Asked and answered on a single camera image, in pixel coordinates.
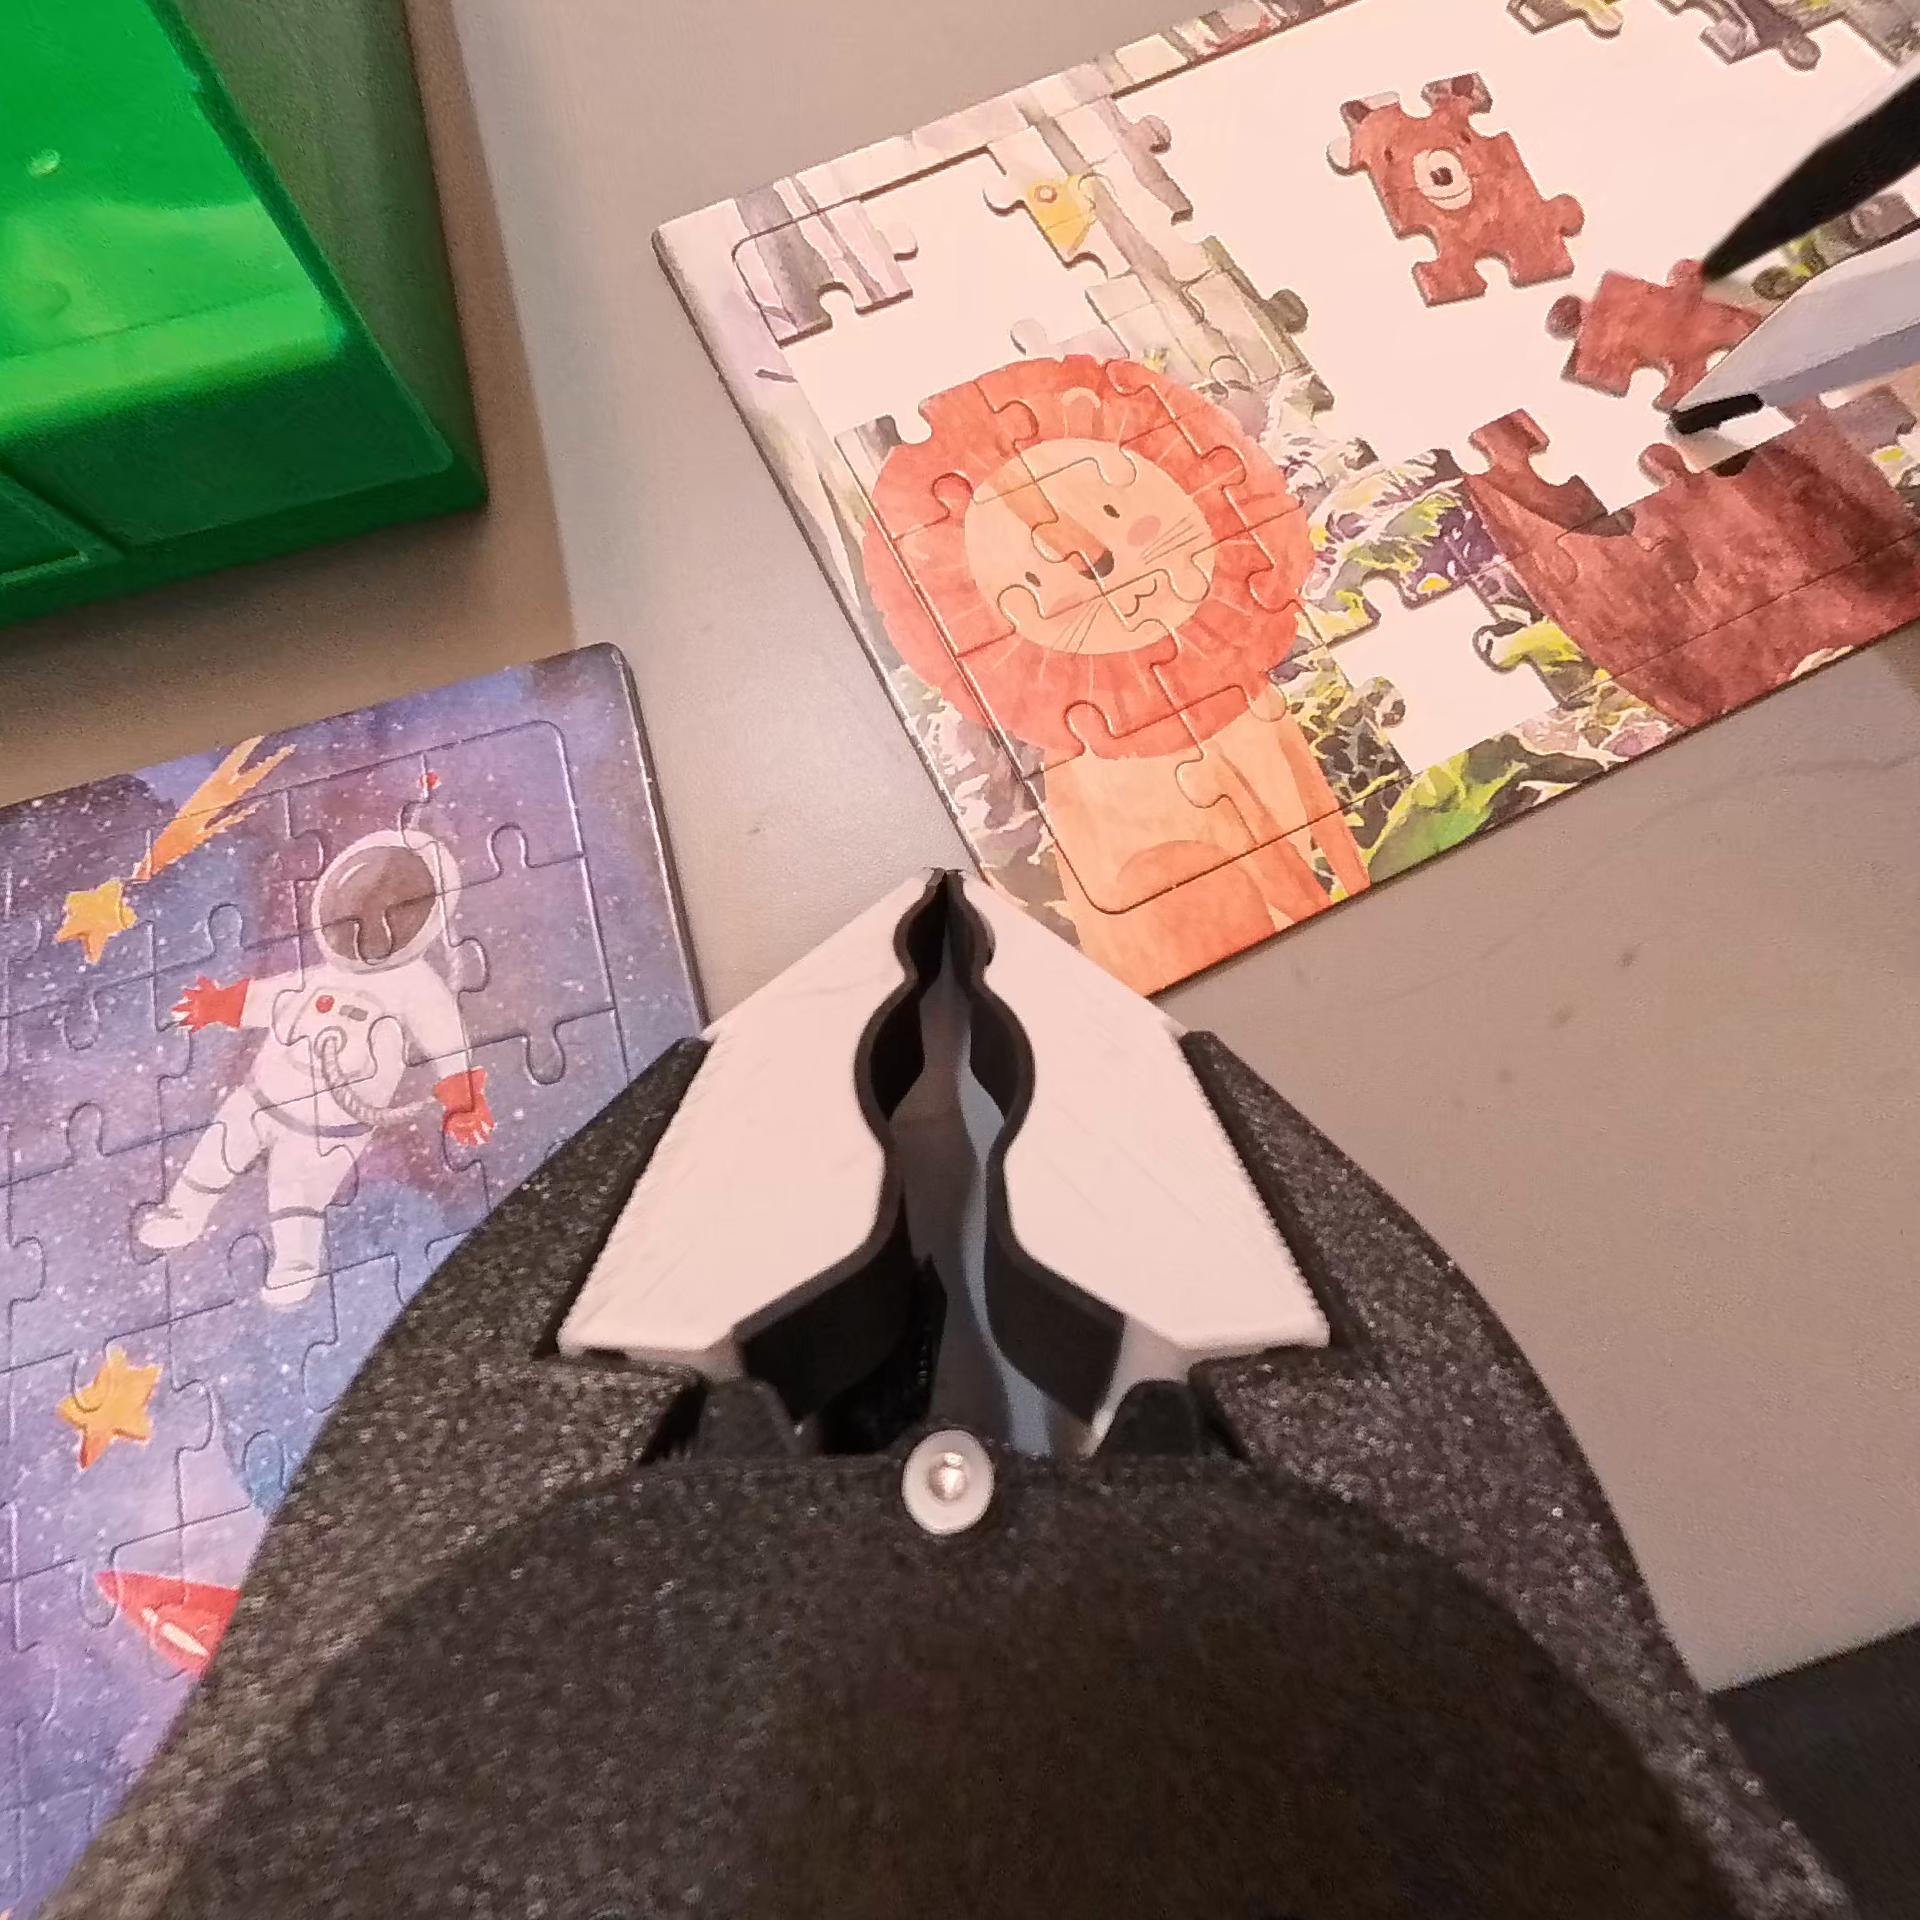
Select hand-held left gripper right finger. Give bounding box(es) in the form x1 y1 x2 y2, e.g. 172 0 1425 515
945 873 1335 1426

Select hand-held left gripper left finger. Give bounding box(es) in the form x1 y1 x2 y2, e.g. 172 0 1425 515
559 873 951 1382

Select green plastic bin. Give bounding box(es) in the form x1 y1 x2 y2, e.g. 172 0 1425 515
0 0 488 631

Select space themed puzzle board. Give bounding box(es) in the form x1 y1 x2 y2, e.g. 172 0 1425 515
0 643 708 1920

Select jigsaw puzzle frame board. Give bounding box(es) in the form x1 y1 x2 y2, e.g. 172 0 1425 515
653 0 1920 1000

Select joined brown bear face pieces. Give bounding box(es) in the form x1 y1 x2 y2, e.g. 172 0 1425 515
1326 83 1583 302

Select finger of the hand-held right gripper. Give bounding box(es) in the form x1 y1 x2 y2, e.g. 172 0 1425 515
1702 83 1920 291
1666 249 1920 442

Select plain brown puzzle piece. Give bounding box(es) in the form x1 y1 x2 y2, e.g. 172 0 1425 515
1545 261 1762 416

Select assembled orange lion pieces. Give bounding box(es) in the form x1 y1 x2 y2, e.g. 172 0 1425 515
862 354 1375 970

